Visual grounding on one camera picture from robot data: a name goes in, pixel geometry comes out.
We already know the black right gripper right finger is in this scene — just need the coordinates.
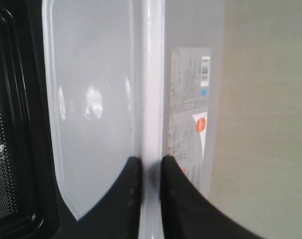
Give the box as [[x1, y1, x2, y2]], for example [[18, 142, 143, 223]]
[[159, 155, 302, 239]]

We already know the translucent plastic lidded container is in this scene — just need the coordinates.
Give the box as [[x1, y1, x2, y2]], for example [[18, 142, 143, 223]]
[[41, 0, 226, 239]]

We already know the white microwave door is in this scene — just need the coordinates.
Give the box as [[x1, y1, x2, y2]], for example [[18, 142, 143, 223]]
[[0, 0, 73, 239]]

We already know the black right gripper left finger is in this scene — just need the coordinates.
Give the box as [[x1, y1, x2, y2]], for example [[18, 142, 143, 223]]
[[56, 157, 143, 239]]

